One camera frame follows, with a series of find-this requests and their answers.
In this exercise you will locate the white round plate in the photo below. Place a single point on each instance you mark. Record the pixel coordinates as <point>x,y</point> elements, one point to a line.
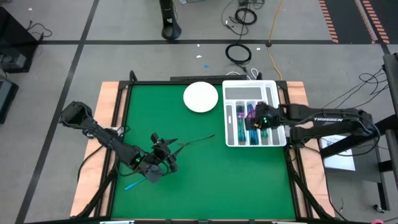
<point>200,96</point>

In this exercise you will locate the small black cabinet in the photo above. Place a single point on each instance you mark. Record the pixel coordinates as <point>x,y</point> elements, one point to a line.
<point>6,99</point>

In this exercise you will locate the black flat bar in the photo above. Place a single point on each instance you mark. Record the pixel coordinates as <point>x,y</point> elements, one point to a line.
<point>208,77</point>

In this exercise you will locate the silver aluminium rail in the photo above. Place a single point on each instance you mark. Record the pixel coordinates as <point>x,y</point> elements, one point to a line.
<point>289,222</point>
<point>116,222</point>

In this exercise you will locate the black orange-striped floor mat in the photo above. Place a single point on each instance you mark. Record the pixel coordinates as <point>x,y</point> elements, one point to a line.
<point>348,18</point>
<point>392,15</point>

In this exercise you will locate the white paper sheet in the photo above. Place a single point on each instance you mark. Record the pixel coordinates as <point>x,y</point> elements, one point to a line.
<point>342,161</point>

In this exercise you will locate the light wooden table board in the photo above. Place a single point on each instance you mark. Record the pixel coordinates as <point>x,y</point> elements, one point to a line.
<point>297,91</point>

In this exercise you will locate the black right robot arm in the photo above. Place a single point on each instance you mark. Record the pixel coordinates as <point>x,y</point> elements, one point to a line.
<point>329,123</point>

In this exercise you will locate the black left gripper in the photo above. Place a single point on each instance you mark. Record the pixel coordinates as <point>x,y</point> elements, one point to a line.
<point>155,161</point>

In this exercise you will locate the black steel stand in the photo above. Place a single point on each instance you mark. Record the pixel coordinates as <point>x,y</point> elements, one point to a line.
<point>388,137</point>

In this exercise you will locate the white plastic cutlery tray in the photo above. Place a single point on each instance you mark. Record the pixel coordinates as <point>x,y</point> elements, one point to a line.
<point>248,83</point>

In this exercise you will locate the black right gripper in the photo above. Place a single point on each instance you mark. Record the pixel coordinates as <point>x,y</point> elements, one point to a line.
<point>267,116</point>

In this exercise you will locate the pink object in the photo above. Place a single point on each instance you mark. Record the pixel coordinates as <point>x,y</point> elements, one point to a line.
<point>377,221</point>

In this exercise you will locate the black floor stand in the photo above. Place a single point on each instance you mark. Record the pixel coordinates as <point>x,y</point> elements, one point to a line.
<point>170,31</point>

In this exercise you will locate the black caster wheel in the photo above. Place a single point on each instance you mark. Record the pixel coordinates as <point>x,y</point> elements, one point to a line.
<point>378,208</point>

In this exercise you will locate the large black cabinet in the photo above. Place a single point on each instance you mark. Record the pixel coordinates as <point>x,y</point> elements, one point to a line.
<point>12,37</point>

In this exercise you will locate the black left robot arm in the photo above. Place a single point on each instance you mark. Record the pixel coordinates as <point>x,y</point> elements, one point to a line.
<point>102,137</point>

